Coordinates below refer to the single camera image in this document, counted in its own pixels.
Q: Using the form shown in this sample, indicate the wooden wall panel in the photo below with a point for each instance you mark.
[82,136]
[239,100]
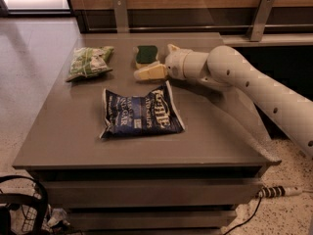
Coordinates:
[225,16]

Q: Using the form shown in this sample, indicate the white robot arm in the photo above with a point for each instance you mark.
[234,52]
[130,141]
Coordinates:
[224,67]

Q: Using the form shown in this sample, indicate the white power strip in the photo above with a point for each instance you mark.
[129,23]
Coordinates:
[279,191]

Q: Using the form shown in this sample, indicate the blue potato chips bag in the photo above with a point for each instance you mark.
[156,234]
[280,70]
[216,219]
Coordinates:
[153,114]

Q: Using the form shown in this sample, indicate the right metal bracket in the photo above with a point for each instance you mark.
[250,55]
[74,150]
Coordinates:
[262,13]

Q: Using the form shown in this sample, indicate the grey drawer cabinet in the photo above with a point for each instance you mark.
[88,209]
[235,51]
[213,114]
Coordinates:
[177,184]

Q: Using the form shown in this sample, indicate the green snack bag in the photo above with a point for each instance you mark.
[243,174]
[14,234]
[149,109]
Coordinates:
[89,62]

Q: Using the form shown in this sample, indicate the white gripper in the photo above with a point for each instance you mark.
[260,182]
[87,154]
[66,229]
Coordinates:
[176,65]

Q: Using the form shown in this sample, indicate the metal bracket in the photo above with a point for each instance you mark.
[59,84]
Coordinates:
[121,16]
[262,13]

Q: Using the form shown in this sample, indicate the green and yellow sponge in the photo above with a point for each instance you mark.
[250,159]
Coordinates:
[145,55]

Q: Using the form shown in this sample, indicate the left metal bracket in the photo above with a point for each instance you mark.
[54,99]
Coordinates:
[121,16]

